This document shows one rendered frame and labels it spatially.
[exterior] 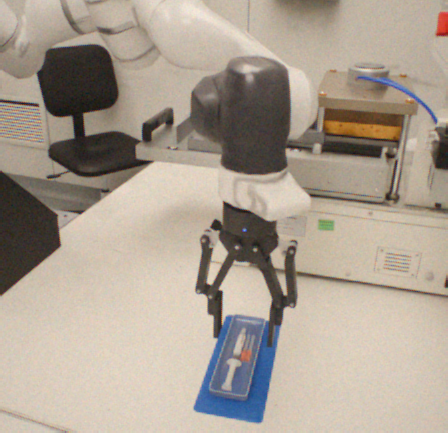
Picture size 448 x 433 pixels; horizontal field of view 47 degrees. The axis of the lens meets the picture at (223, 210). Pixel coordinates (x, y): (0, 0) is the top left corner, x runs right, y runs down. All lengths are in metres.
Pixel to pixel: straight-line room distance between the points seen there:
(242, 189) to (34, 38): 0.68
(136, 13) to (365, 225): 0.57
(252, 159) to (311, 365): 0.37
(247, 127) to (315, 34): 1.90
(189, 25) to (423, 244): 0.57
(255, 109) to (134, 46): 0.47
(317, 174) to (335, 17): 1.57
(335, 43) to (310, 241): 1.58
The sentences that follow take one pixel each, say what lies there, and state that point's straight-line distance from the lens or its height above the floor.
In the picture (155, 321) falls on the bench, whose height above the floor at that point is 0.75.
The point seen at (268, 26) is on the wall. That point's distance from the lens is 2.54.
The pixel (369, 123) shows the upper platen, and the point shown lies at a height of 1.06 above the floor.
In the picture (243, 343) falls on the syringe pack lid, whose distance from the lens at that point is 0.85.
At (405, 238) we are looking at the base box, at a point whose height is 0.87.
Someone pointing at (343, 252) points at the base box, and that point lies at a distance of 1.03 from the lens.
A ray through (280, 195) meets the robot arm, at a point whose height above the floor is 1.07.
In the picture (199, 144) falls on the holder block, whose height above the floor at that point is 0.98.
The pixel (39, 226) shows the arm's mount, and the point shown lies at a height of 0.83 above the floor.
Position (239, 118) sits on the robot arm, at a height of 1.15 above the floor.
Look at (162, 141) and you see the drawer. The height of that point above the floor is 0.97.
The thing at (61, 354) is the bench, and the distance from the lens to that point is 0.89.
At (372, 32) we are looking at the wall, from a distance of 2.47.
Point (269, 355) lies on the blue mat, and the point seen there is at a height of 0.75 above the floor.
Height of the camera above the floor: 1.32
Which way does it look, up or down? 25 degrees down
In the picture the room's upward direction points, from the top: 1 degrees clockwise
